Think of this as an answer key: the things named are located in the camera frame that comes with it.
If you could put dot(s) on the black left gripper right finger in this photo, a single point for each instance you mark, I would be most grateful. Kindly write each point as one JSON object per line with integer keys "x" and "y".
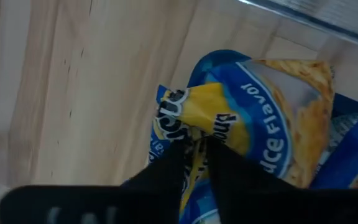
{"x": 275, "y": 202}

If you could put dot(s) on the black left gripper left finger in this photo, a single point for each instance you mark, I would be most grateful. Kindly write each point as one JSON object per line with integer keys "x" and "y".
{"x": 110, "y": 202}

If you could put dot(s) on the blue Maruchan noodle packet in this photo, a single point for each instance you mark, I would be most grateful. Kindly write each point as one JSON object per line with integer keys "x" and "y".
{"x": 350, "y": 149}
{"x": 228, "y": 109}

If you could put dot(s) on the clear plastic bin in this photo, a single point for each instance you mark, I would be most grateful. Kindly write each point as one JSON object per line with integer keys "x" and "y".
{"x": 322, "y": 18}

